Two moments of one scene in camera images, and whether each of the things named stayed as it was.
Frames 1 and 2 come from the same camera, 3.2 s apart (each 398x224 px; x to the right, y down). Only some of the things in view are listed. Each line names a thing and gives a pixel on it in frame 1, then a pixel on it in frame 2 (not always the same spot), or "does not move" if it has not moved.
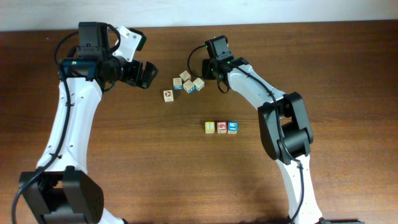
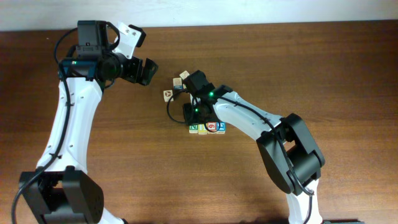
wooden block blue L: [232, 127] to [222, 129]
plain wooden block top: [185, 75] does not move
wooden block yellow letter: [209, 127] to [202, 130]
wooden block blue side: [177, 83] does not move
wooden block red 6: [222, 127] to [212, 126]
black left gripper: [134, 77] does not move
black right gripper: [206, 66] to [188, 108]
